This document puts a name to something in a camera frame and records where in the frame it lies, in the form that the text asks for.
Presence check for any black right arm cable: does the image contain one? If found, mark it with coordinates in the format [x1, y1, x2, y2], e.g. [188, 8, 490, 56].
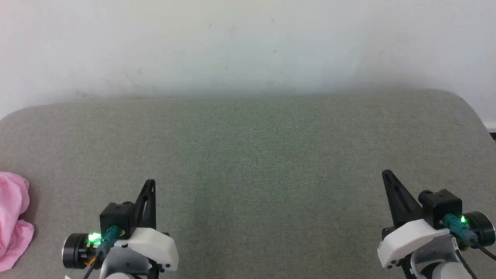
[443, 214, 496, 261]

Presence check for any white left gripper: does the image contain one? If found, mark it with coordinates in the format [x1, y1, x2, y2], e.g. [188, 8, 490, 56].
[112, 179, 179, 272]

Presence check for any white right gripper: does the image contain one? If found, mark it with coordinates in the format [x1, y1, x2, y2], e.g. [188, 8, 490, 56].
[377, 169, 451, 269]

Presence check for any pink cloth garment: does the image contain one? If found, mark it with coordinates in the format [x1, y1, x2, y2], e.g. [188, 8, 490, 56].
[0, 172, 35, 273]

